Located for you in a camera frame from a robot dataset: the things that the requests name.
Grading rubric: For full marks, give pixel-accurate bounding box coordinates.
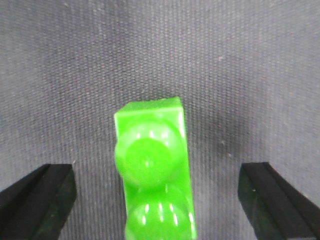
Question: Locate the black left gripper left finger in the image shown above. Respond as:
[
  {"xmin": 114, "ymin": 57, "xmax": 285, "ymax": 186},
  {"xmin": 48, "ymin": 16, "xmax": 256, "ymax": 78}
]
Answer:
[{"xmin": 0, "ymin": 164, "xmax": 77, "ymax": 240}]

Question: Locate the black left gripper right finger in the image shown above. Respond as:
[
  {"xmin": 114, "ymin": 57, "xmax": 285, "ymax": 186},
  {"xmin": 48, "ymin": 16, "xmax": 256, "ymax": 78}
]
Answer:
[{"xmin": 237, "ymin": 162, "xmax": 320, "ymax": 240}]

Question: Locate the green studded block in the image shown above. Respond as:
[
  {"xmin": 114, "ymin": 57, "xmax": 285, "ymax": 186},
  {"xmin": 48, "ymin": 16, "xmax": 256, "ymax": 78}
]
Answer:
[{"xmin": 114, "ymin": 97, "xmax": 197, "ymax": 240}]

